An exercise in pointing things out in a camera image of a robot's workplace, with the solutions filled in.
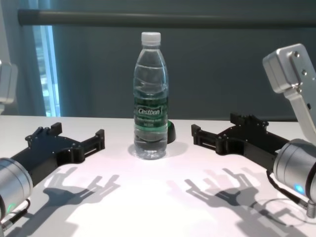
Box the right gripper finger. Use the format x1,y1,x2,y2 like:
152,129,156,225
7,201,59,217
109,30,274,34
230,112,269,133
191,124,224,156

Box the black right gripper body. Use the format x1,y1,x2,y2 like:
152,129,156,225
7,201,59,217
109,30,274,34
215,123,291,171

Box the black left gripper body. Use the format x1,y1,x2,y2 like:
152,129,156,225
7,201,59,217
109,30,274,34
9,126,85,188

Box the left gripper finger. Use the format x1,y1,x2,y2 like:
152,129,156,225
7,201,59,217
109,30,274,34
43,122,63,137
66,128,106,163

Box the clear green-label water bottle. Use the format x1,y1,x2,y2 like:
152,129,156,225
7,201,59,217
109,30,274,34
133,32,170,160

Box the black round green-top button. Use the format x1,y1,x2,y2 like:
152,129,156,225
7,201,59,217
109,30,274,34
166,120,177,144

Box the narrow window strip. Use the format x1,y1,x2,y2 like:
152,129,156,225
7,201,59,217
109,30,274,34
32,24,61,118

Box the dark horizontal railing bar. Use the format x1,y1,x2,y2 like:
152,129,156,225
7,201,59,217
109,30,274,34
17,8,316,29

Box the black right arm connector cable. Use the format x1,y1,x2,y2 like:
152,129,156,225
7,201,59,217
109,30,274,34
266,169,316,218

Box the black arm connector cable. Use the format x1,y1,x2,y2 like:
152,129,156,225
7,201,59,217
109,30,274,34
266,169,316,218
0,199,32,233

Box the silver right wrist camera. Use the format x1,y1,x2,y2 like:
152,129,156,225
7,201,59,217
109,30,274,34
262,43,316,147

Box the black left arm connector cable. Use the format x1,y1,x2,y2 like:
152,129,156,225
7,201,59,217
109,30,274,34
0,199,32,233

